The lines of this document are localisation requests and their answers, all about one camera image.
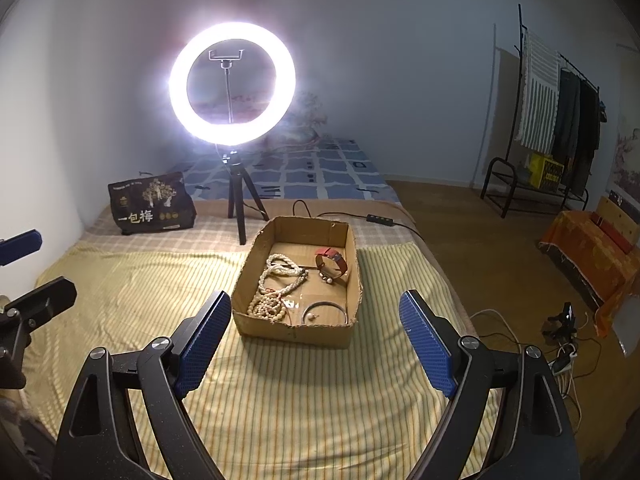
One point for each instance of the wall poster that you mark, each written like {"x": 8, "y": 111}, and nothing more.
{"x": 627, "y": 165}

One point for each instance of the yellow box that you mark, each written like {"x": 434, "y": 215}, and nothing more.
{"x": 545, "y": 170}

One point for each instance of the black clothes rack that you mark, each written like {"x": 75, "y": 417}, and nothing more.
{"x": 495, "y": 180}

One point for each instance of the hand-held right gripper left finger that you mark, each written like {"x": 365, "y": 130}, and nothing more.
{"x": 202, "y": 345}

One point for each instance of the orange cloth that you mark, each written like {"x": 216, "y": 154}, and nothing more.
{"x": 585, "y": 255}

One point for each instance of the black printed bag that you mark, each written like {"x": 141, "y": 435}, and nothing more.
{"x": 150, "y": 210}

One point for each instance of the folded floral quilt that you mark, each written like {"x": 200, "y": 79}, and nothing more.
{"x": 310, "y": 120}

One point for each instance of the person's left forearm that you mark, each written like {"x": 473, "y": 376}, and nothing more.
{"x": 12, "y": 410}

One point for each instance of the black tripod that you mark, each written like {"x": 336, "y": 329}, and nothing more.
{"x": 235, "y": 195}

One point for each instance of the wooden board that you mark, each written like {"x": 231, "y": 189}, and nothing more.
{"x": 625, "y": 220}

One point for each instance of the small pearl earring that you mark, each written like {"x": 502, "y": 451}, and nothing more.
{"x": 327, "y": 278}

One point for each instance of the white power strip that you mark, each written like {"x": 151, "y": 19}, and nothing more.
{"x": 565, "y": 362}

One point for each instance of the striped towel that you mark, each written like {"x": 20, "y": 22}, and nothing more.
{"x": 537, "y": 100}

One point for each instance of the yellow striped bedsheet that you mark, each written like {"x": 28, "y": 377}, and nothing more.
{"x": 300, "y": 400}

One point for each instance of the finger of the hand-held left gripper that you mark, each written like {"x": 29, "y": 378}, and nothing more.
{"x": 45, "y": 297}
{"x": 22, "y": 249}

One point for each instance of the dark hanging clothes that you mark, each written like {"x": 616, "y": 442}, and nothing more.
{"x": 575, "y": 130}

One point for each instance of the cardboard box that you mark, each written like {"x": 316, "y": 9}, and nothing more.
{"x": 295, "y": 335}

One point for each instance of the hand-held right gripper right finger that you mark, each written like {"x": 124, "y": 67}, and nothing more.
{"x": 430, "y": 345}

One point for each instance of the blue patterned blanket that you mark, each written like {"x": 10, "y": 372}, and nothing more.
{"x": 325, "y": 170}

